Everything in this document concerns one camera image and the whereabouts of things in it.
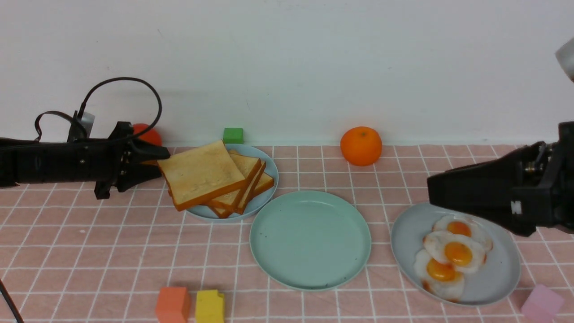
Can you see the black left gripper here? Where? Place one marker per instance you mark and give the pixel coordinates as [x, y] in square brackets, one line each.
[127, 158]

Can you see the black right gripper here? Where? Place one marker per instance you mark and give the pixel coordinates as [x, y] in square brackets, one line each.
[530, 187]

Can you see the toast slice placed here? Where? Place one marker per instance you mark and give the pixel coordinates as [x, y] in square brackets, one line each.
[249, 167]
[198, 175]

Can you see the fried egg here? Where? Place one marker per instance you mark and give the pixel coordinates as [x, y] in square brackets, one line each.
[441, 280]
[464, 225]
[463, 253]

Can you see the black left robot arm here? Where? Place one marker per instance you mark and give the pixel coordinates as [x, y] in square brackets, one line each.
[32, 162]

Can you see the fried egg back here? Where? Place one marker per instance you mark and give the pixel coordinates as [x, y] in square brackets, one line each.
[464, 225]

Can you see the light blue bread plate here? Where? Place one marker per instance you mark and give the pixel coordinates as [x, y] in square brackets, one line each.
[203, 212]

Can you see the grey blue egg plate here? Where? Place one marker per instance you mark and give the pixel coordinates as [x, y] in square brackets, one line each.
[495, 280]

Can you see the green foam cube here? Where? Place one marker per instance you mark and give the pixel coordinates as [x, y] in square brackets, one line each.
[233, 135]

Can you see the fried egg front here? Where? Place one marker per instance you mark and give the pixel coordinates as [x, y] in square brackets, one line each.
[441, 280]

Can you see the toast slice upper remaining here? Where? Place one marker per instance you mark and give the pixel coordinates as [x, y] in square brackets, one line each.
[248, 194]

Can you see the toast slice remaining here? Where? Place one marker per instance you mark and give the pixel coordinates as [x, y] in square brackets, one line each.
[248, 194]
[266, 182]

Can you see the pink checkered tablecloth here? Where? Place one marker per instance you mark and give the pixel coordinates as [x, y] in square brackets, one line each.
[66, 257]

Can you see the pink foam cube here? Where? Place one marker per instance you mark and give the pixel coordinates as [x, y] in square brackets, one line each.
[542, 305]

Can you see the toast slice bottom remaining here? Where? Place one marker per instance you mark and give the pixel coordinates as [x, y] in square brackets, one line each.
[266, 182]

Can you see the orange mandarin fruit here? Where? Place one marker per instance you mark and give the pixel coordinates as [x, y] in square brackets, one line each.
[361, 146]

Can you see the orange foam cube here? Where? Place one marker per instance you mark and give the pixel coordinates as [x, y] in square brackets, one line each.
[173, 305]

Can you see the yellow foam block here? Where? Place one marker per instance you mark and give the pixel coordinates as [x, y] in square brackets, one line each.
[210, 307]

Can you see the teal green centre plate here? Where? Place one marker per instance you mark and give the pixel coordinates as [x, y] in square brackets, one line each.
[310, 241]

